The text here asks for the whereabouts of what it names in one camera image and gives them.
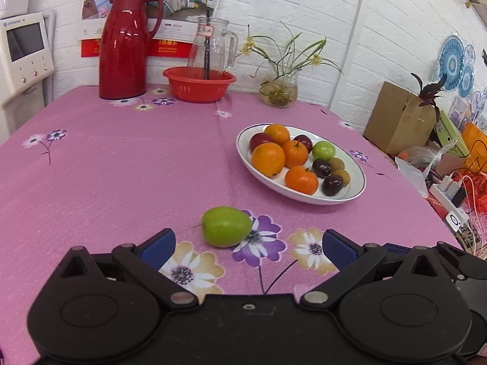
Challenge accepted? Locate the dark purple plum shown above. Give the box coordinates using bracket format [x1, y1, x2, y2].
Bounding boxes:
[322, 174, 344, 197]
[312, 158, 332, 179]

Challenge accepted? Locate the black stirring stick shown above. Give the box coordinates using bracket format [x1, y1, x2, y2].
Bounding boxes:
[203, 8, 212, 80]

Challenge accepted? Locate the white charger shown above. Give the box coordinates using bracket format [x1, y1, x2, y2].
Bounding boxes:
[441, 175, 463, 198]

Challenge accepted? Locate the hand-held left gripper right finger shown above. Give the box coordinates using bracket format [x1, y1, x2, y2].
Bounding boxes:
[300, 230, 453, 308]

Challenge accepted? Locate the cardboard box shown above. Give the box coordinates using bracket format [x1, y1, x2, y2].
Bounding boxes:
[363, 81, 438, 155]

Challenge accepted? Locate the white plate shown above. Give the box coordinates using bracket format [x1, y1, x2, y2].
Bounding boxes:
[236, 123, 366, 205]

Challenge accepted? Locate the blue round wall decoration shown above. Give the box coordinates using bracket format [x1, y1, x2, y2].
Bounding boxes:
[457, 43, 476, 97]
[437, 35, 467, 91]

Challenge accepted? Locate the glass vase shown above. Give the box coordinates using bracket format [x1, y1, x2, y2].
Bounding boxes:
[259, 66, 298, 109]

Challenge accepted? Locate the white wall pipe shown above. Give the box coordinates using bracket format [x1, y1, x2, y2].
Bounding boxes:
[329, 0, 370, 106]

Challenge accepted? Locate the green flowering plant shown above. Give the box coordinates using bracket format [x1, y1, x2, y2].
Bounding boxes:
[236, 23, 343, 80]

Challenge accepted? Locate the glass pitcher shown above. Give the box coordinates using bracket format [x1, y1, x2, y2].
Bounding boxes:
[187, 17, 239, 73]

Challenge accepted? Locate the orange bag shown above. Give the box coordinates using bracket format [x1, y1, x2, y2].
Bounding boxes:
[462, 122, 487, 168]

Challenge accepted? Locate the orange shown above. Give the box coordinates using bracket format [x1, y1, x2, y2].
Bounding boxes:
[251, 142, 286, 177]
[264, 123, 290, 146]

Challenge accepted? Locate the clear plastic bag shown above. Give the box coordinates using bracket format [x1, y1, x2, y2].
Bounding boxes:
[396, 144, 450, 168]

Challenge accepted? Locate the small tangerine with stem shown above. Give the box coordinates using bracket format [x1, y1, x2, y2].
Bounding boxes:
[285, 165, 319, 196]

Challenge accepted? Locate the red plastic basin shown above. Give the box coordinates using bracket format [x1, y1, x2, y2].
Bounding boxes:
[163, 66, 237, 103]

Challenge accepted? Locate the purple leaf plant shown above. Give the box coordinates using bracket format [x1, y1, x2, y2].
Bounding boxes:
[411, 72, 447, 122]

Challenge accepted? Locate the white plastic container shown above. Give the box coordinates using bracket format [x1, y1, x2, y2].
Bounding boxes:
[394, 156, 432, 198]

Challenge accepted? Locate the white power strip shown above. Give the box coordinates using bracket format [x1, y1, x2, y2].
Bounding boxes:
[430, 182, 468, 210]

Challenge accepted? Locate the white dispenser with screen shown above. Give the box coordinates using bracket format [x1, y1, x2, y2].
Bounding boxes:
[0, 12, 56, 132]

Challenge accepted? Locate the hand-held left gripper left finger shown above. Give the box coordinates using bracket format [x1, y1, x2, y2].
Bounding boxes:
[45, 228, 199, 308]

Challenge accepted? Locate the red thermos jug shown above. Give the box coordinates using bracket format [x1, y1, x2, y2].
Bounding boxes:
[99, 0, 165, 100]

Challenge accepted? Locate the green apple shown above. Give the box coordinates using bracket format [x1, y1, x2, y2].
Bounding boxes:
[312, 141, 336, 161]
[201, 206, 252, 248]

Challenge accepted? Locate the pink floral tablecloth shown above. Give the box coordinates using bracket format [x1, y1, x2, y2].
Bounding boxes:
[0, 84, 457, 350]

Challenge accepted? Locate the green box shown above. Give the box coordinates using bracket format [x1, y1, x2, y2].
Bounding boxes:
[434, 110, 470, 156]

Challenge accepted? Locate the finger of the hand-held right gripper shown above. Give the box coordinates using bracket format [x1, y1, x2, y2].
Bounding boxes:
[384, 241, 487, 286]

